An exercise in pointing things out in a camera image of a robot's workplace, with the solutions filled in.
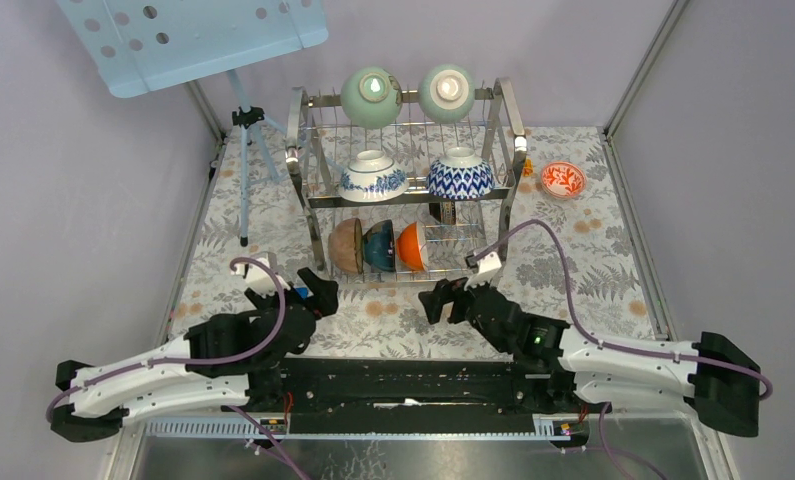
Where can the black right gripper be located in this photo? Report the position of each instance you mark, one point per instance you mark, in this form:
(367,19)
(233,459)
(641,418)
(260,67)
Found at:
(445,292)

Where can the small yellow object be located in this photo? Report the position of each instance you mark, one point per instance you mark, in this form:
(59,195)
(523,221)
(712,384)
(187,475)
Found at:
(527,169)

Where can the floral tablecloth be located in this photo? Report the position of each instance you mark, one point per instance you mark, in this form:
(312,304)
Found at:
(574,258)

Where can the right green celadon bowl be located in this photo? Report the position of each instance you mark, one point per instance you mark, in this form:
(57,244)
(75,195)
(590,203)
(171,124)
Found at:
(446,94)

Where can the orange bowl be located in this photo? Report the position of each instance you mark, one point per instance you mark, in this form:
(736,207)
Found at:
(411,247)

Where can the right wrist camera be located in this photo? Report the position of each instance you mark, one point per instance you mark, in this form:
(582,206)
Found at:
(487,269)

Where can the white blue floral bowl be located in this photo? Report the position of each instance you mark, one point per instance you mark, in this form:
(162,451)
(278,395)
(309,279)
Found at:
(372,177)

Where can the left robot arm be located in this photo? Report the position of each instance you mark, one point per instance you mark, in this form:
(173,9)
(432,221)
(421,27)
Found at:
(231,360)

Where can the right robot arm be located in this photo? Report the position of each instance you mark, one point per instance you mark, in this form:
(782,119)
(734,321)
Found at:
(711,376)

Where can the light blue music stand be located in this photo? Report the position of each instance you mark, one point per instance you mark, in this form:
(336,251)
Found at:
(145,46)

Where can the blue white zigzag bowl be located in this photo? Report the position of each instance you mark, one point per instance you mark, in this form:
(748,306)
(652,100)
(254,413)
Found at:
(460,174)

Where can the brown speckled bowl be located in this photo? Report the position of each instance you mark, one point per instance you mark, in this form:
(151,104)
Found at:
(345,246)

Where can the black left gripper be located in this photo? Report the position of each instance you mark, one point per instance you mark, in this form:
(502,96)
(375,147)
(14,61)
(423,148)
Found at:
(324,292)

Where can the green celadon bowl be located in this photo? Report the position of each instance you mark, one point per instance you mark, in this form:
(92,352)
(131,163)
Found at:
(371,98)
(446,94)

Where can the red white coral bowl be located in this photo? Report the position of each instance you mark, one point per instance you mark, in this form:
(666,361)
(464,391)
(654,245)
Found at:
(563,180)

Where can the steel two-tier dish rack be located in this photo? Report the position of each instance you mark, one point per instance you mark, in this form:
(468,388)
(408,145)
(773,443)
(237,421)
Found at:
(320,143)

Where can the teal blue bowl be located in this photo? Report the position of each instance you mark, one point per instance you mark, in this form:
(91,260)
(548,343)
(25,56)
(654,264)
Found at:
(378,247)

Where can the left green celadon bowl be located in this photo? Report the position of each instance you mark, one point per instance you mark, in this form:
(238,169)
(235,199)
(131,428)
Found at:
(371,98)

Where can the dark patterned bowl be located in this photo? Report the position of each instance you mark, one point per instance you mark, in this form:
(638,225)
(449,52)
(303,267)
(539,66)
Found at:
(443,212)

